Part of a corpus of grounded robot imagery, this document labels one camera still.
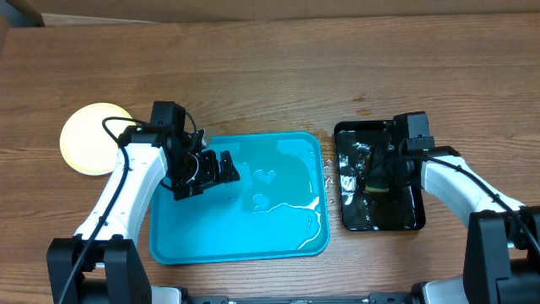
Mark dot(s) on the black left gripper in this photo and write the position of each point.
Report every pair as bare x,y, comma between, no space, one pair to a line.
211,175

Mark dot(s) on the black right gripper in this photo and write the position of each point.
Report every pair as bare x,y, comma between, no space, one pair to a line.
382,156

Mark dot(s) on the green yellow sponge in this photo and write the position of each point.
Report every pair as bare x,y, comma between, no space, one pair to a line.
375,174

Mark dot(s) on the yellow green plate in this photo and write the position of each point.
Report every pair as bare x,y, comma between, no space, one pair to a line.
84,143

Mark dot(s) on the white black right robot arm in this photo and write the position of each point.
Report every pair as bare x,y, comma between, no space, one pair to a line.
501,262

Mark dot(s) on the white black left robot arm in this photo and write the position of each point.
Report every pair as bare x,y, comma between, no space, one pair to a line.
100,263

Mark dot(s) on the black water tray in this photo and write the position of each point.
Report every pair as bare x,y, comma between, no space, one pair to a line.
397,209

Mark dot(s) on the teal plastic tray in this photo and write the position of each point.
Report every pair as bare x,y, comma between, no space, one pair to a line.
278,208

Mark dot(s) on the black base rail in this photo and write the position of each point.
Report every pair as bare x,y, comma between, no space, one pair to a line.
373,298

